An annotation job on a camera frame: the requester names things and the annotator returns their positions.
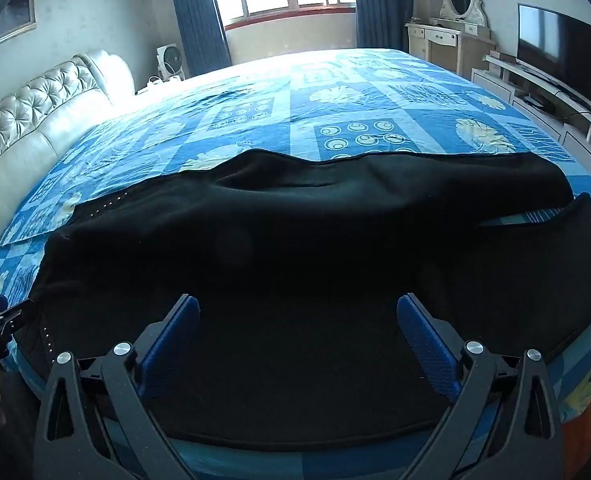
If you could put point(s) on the black flat screen television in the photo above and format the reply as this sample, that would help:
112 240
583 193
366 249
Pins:
558 46

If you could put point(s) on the black pants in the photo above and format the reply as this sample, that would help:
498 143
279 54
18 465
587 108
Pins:
298 268

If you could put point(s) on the blue curtain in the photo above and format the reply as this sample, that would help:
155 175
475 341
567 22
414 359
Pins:
380 24
203 36

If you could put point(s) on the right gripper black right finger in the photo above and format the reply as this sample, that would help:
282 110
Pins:
502 421

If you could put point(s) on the right blue curtain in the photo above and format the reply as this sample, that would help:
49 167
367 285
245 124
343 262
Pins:
380 24

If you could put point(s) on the white box fan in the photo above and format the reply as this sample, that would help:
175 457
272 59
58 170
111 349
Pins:
169 62

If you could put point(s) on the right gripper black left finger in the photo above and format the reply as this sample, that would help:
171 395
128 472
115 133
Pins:
64 448

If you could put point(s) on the blue patterned bed sheet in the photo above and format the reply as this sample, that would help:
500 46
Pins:
316 106

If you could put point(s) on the white television console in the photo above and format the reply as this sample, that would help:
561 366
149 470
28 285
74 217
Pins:
559 112

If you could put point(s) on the left blue curtain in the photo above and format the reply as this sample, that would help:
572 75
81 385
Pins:
203 36

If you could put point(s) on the cream tufted leather headboard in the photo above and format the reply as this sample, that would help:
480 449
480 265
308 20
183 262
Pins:
41 121

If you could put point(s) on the white vanity dresser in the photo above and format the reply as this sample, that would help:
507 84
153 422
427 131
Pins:
458 46

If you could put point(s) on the framed wall picture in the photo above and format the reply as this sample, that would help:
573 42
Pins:
16 18

